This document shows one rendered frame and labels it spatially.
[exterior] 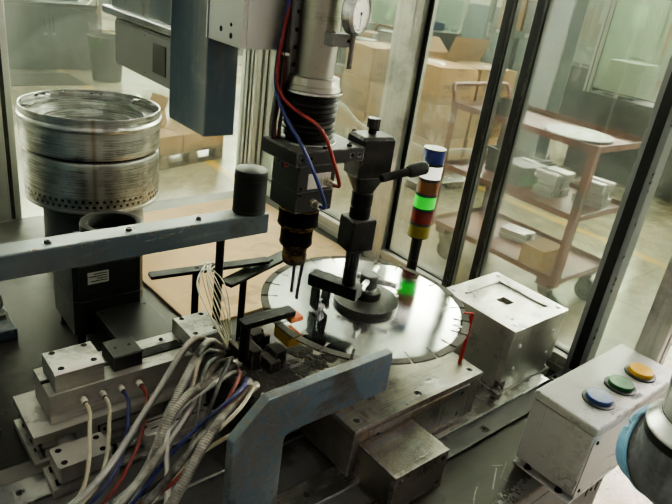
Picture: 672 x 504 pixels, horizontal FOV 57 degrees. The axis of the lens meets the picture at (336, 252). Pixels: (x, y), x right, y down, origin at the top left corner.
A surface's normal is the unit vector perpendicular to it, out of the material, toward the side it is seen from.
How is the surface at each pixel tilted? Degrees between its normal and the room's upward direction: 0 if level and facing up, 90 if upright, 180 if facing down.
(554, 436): 90
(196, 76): 90
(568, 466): 90
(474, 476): 0
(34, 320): 0
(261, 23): 90
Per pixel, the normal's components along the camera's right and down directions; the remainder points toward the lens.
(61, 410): 0.62, 0.40
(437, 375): 0.13, -0.90
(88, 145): 0.31, 0.44
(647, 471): -0.96, 0.13
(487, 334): -0.77, 0.17
